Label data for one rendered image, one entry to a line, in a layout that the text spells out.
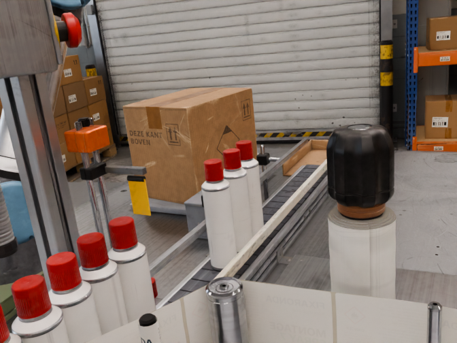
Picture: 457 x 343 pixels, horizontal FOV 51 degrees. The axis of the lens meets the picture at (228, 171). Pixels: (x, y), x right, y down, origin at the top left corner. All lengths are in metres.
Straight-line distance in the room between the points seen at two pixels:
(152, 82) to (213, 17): 1.01
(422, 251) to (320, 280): 0.29
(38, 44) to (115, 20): 5.11
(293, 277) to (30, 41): 0.57
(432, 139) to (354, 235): 3.83
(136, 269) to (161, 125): 0.70
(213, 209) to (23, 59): 0.44
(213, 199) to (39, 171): 0.30
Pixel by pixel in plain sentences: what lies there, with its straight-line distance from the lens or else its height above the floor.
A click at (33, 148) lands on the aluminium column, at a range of 0.70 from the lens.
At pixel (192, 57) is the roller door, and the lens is 5.29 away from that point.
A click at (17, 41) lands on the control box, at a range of 0.54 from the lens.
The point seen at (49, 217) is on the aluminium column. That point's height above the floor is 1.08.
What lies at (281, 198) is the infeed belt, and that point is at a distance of 1.21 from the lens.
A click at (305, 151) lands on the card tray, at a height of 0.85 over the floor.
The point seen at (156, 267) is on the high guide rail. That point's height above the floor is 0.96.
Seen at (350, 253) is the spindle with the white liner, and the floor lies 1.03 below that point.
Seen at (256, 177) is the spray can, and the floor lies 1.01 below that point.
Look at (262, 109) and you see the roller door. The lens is 5.13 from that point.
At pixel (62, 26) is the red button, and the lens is 0.58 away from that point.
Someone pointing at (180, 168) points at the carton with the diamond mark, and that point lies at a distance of 1.28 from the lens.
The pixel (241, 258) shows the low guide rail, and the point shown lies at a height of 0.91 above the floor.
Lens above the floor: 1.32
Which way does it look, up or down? 18 degrees down
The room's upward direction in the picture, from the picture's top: 6 degrees counter-clockwise
